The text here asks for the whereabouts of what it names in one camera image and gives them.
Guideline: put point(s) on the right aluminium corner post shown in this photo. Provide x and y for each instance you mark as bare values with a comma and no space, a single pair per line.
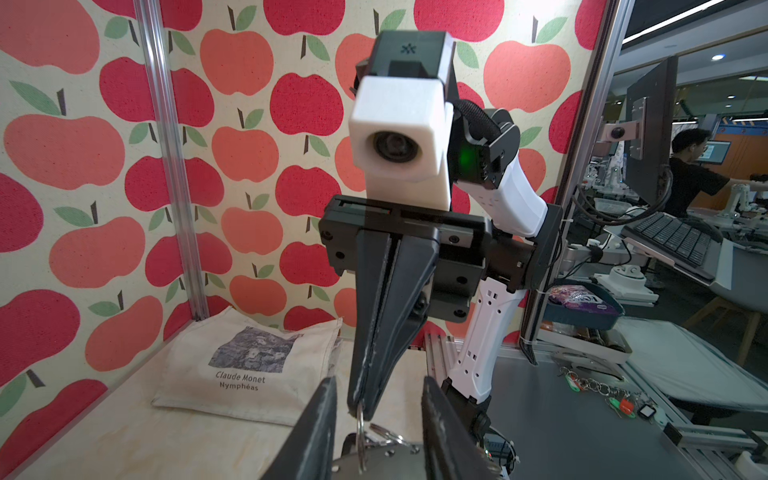
154,44

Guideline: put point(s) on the computer monitor on arm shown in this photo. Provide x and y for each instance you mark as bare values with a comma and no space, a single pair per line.
646,131

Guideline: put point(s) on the metal disc with key rings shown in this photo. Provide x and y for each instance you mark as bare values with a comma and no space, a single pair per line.
393,448

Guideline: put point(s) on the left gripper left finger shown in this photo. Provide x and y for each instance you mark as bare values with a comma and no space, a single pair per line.
307,452

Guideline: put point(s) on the front aluminium rail frame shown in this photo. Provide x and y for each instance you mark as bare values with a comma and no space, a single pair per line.
713,451

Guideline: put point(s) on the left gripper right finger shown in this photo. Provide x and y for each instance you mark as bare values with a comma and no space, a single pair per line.
448,448

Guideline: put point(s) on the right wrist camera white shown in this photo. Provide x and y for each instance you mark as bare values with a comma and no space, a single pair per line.
402,118

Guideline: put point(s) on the dark tray with purple packet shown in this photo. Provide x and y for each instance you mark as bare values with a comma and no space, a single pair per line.
582,304

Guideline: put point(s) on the key bunch with coloured tags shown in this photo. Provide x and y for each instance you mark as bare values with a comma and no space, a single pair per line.
623,402

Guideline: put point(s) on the black keyboard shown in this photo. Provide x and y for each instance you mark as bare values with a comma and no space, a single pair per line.
684,244

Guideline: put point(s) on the seated person in black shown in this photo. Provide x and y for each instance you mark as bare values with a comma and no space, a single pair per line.
690,179

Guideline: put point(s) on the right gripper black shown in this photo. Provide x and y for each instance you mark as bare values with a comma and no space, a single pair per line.
409,262

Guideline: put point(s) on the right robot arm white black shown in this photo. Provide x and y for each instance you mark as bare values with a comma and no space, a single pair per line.
483,160

